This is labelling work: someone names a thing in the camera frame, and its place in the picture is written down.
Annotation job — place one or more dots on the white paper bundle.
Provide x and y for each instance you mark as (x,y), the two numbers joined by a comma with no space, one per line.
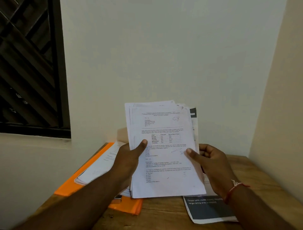
(100,165)

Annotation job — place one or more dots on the person's right hand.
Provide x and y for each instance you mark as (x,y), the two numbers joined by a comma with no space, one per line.
(216,169)

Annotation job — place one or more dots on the person's left forearm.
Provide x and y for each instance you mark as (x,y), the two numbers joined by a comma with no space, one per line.
(71,203)

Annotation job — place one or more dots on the metal binder clip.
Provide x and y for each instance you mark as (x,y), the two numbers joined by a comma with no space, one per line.
(117,198)

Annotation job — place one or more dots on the stack of white printed papers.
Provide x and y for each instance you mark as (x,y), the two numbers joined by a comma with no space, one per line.
(163,151)

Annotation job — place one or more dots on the person's right forearm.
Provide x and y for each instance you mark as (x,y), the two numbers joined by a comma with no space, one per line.
(254,208)

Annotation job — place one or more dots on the person's right thumb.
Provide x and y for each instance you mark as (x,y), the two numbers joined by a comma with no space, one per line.
(194,155)

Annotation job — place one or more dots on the dark blue printed sheet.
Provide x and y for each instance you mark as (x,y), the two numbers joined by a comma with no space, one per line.
(208,209)

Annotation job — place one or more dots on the person's left thumb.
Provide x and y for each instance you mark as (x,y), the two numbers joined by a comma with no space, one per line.
(139,147)

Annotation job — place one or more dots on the dark window with grille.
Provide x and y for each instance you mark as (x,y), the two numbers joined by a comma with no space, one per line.
(30,66)

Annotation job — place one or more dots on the orange plastic folder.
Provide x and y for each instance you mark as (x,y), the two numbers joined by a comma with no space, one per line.
(94,170)

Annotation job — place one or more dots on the red thread wristband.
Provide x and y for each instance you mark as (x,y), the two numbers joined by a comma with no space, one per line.
(233,189)

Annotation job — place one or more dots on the person's left hand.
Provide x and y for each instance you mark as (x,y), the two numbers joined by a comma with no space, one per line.
(125,163)

